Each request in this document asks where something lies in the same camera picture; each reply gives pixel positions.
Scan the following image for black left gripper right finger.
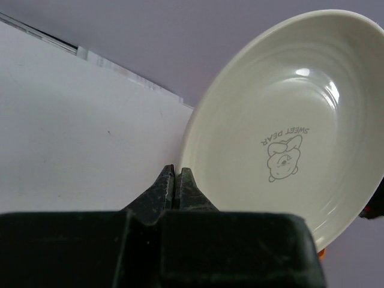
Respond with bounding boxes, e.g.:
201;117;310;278
158;168;326;287

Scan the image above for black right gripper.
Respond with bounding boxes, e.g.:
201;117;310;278
359;180;384;220

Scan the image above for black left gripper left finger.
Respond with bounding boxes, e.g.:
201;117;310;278
1;165;175;287

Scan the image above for cream round plate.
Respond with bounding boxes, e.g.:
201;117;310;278
177;10;383;250

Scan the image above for orange plastic bin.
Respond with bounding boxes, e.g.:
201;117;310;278
317;248;327;260

